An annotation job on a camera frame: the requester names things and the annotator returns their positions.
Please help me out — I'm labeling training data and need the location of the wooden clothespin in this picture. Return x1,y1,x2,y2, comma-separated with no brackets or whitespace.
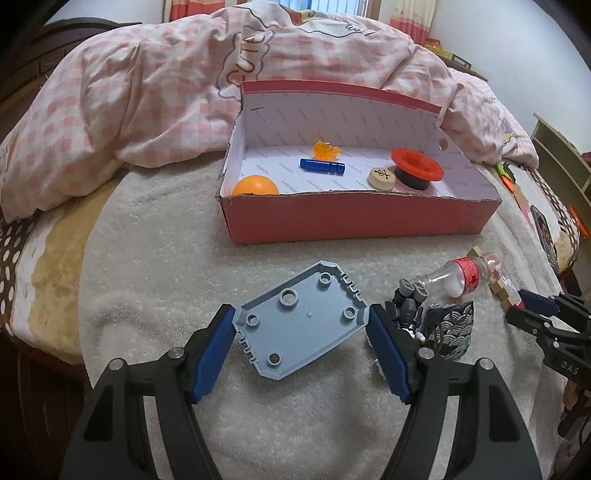
468,246,509,311

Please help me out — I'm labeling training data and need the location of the black wave pattern pouch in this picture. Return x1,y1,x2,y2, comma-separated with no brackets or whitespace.
421,301,474,360

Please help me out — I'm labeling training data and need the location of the clear plastic bottle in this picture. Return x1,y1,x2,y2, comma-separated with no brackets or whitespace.
411,253,502,299

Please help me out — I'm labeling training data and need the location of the grey toy plate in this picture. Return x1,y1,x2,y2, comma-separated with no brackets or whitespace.
232,261,370,381

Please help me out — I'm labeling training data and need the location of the black tape roll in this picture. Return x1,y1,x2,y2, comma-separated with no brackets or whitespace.
394,167,431,191

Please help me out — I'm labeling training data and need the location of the red plastic disc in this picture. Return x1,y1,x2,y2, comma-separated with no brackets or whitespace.
391,147,444,182

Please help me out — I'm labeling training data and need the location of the round wooden chess piece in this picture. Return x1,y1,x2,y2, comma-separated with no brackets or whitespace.
368,168,396,192

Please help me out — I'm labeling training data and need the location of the orange ping pong ball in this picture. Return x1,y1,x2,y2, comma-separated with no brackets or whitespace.
231,175,280,195

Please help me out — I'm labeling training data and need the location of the blue toy cylinder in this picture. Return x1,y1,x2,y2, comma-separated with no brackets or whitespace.
300,158,346,176

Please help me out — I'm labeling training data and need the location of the orange translucent toy piece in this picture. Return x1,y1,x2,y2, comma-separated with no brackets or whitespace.
312,140,342,162

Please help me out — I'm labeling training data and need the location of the small robot toy figure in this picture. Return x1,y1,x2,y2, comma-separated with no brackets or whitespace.
366,279,427,397

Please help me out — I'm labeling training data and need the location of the smartphone on bed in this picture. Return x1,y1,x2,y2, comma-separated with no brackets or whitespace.
530,205,560,274

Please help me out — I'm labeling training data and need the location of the wooden shelf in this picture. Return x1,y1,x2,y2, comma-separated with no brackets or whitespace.
531,114,590,228

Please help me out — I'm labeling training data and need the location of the orange green utility knife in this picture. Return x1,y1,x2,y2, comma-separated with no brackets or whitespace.
494,162,516,194

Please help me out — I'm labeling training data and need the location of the cream fluffy blanket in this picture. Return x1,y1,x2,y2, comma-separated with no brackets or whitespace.
78,156,574,480

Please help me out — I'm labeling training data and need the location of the polka dot bed sheet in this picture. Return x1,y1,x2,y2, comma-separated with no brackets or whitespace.
1,179,119,365

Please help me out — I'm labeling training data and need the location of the wooden side table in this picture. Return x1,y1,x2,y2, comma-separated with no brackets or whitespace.
425,38,488,82

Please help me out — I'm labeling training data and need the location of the red cardboard box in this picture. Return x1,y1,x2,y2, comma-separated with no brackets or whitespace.
217,80,501,244

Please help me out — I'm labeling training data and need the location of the right floral curtain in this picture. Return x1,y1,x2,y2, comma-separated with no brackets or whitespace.
390,0,438,45

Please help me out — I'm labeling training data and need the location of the floral curtain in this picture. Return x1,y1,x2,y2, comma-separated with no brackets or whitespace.
390,0,438,45
169,0,225,21

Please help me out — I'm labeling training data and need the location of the pink checkered duvet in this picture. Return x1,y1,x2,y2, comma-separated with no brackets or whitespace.
1,1,539,222

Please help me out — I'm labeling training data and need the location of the window with bars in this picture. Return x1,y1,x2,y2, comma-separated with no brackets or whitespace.
276,0,369,16

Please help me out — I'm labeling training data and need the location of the dark wooden headboard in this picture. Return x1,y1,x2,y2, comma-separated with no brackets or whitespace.
1,17,137,140

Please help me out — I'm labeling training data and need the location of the left floral curtain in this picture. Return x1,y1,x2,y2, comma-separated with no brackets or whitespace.
169,0,225,21

